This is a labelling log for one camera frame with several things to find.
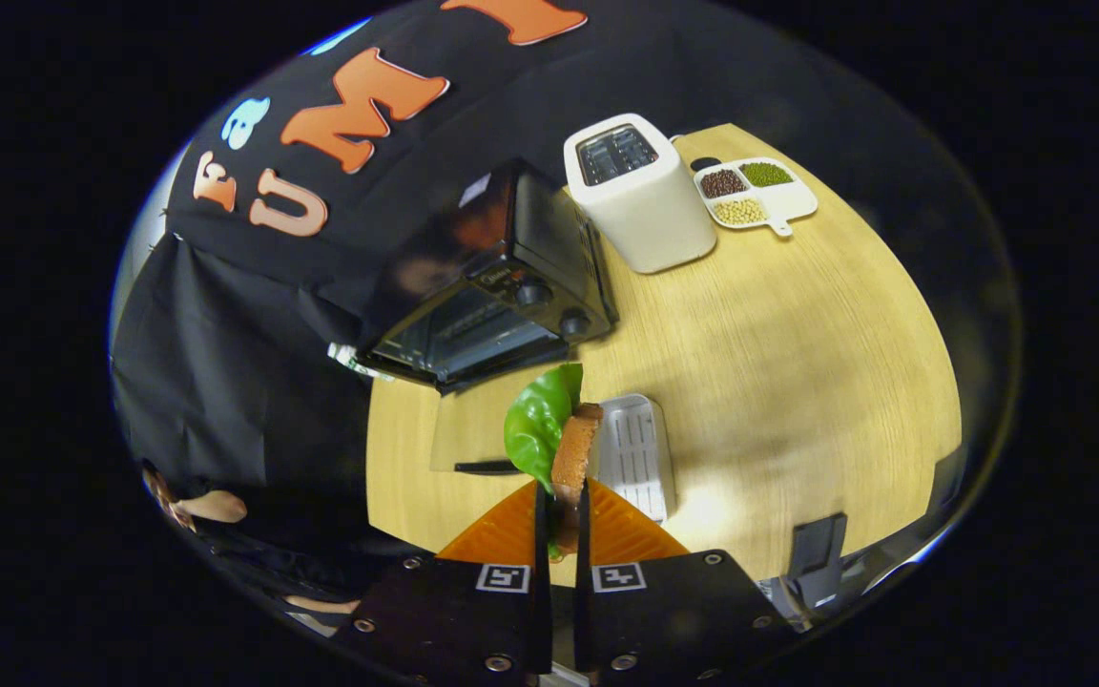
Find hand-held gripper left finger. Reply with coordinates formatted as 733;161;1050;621
335;477;555;684

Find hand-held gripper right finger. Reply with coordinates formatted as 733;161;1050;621
573;477;800;684

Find lettuce sandwich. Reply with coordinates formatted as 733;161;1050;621
503;363;606;564

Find black toaster oven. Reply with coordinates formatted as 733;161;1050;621
354;157;620;478

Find white toaster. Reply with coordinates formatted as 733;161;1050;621
563;113;718;276

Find white ribbed tray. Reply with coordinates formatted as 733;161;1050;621
591;393;677;525

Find black stand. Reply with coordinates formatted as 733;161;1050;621
785;512;850;614

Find white divided bean dish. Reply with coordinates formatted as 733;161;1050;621
693;157;819;238

